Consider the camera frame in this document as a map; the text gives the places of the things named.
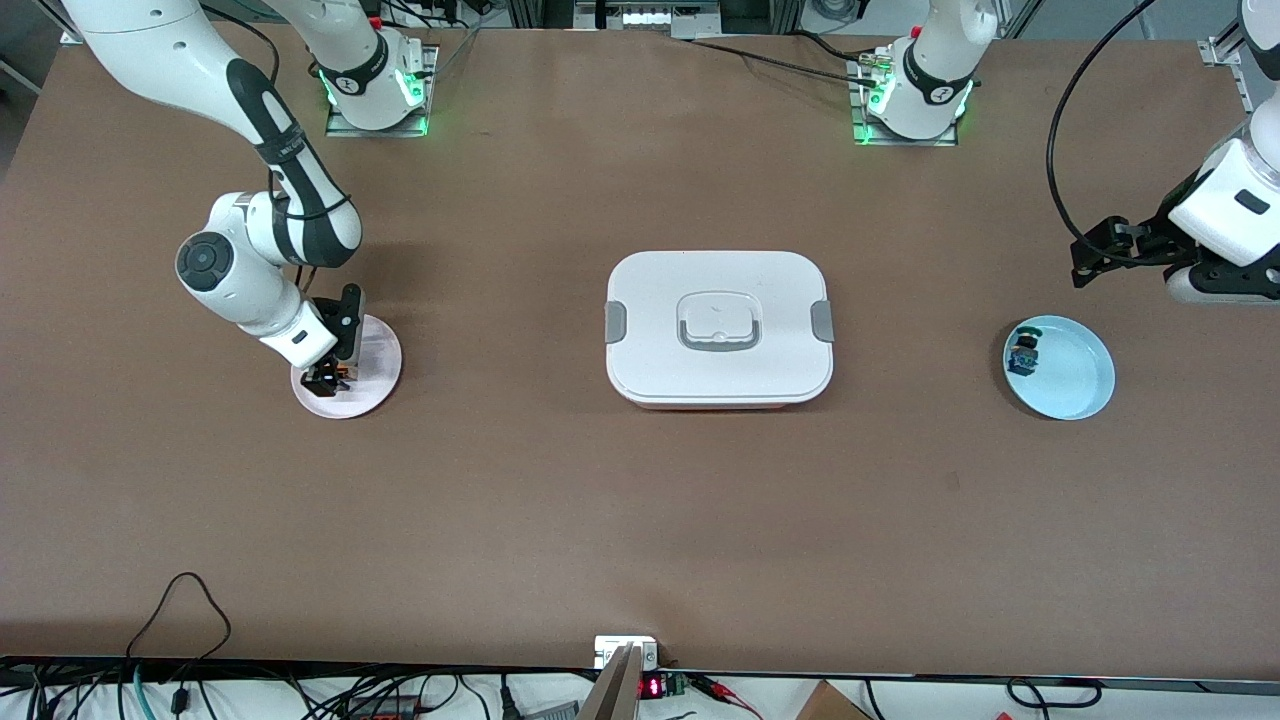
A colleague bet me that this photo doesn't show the white lunch box grey clips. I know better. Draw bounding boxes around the white lunch box grey clips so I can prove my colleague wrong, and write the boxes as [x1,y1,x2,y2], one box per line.
[604,250,835,411]

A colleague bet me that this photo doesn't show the small white box device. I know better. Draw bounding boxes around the small white box device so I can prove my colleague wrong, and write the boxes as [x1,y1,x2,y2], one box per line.
[594,636,661,671]

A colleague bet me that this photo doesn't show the round pink plate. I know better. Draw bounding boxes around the round pink plate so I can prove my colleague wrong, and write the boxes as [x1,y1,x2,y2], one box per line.
[290,313,404,420]

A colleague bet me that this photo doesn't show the round light blue plate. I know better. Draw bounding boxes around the round light blue plate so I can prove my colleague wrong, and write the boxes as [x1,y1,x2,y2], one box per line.
[1002,315,1117,422]

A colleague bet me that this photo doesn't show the brown slanted board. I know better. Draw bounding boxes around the brown slanted board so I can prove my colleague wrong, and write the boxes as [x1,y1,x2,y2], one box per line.
[580,645,643,720]

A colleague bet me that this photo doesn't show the red clip lead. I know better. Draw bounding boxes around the red clip lead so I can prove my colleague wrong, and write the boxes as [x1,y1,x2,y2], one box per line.
[690,675,763,720]

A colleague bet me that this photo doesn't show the brown cardboard piece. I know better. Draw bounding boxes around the brown cardboard piece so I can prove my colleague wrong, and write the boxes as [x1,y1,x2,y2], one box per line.
[795,680,873,720]

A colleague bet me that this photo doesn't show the aluminium corner bracket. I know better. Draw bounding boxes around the aluminium corner bracket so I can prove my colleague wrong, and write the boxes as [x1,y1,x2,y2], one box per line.
[1198,38,1251,113]

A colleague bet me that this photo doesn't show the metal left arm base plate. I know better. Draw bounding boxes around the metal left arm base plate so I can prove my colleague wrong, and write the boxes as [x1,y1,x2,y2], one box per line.
[850,55,959,148]

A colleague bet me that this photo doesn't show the thin black looped cable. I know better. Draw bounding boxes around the thin black looped cable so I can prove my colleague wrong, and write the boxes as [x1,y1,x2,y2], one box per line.
[125,572,233,663]

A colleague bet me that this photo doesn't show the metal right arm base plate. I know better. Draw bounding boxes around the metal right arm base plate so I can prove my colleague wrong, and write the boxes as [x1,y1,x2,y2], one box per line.
[325,45,441,138]

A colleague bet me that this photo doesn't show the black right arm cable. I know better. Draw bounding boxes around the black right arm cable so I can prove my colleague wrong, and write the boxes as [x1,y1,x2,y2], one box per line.
[200,5,281,86]

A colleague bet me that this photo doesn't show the black cable near arm base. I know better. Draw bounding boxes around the black cable near arm base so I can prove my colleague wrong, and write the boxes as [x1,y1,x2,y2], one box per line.
[688,35,883,85]

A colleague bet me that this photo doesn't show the black coiled cable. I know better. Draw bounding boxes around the black coiled cable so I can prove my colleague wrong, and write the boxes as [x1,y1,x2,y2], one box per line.
[1005,678,1103,709]

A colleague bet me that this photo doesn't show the aluminium frame rail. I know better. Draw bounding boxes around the aluminium frame rail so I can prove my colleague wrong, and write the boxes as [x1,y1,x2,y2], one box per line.
[505,0,801,39]

